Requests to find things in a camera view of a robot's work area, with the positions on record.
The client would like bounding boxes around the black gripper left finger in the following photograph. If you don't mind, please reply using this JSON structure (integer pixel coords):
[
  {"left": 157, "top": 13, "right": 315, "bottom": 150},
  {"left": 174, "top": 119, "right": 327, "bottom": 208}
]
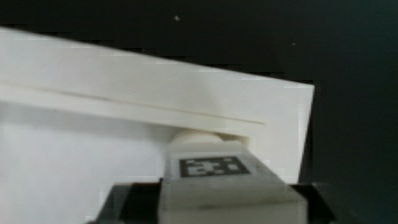
[{"left": 87, "top": 181, "right": 162, "bottom": 224}]

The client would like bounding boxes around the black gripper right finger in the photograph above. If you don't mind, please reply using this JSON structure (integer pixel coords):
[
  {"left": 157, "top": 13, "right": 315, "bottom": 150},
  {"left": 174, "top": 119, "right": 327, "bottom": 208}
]
[{"left": 292, "top": 183, "right": 363, "bottom": 224}]

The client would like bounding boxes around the white table leg with tag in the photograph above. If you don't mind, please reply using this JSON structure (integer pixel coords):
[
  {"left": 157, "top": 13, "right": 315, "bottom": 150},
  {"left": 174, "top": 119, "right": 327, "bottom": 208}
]
[{"left": 158, "top": 130, "right": 309, "bottom": 224}]

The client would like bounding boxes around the white square tabletop part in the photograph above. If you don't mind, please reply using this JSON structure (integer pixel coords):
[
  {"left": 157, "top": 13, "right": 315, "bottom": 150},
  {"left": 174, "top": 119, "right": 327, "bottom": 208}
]
[{"left": 0, "top": 27, "right": 315, "bottom": 224}]

